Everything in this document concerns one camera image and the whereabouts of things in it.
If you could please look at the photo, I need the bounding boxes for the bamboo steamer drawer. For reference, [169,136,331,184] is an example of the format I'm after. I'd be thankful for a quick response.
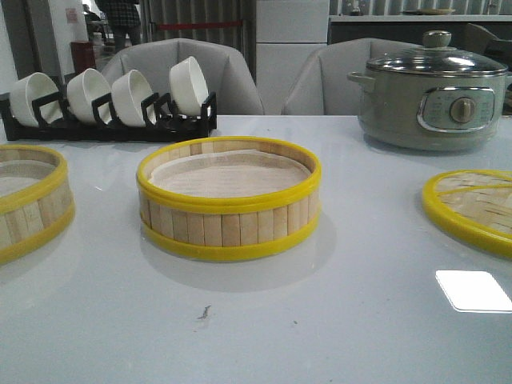
[136,136,322,262]
[1,144,75,264]

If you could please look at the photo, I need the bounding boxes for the woven bamboo steamer lid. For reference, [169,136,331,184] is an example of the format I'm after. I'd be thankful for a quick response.
[422,170,511,258]

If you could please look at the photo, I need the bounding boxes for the white cloth steamer liner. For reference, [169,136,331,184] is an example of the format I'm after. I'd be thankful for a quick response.
[149,149,310,198]

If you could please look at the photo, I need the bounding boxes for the left grey chair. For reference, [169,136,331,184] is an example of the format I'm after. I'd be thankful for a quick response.
[101,38,265,115]

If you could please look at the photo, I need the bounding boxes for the grey chair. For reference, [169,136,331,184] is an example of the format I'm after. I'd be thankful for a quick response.
[282,38,416,115]
[101,38,265,115]

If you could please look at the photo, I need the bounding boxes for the black bowl rack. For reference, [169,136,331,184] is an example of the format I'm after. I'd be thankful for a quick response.
[1,91,217,143]

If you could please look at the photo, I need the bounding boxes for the white bowl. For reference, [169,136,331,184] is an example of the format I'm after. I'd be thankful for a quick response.
[9,72,58,127]
[111,70,154,127]
[66,68,111,125]
[169,56,209,116]

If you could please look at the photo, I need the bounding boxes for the right grey chair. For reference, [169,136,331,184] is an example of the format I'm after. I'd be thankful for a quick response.
[282,38,416,115]

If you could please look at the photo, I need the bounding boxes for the white cabinet background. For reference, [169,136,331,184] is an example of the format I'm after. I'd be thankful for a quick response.
[255,1,330,115]

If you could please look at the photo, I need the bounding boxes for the green electric cooking pot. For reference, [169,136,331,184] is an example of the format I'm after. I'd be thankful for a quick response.
[347,70,511,151]

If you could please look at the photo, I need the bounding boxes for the person in background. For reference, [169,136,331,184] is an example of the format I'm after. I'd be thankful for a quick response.
[95,0,142,53]

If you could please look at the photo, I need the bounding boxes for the red fire extinguisher box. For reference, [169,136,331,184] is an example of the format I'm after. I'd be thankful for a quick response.
[70,41,96,74]

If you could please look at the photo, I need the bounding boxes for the glass pot lid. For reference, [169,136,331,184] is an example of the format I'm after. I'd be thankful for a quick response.
[366,30,508,77]

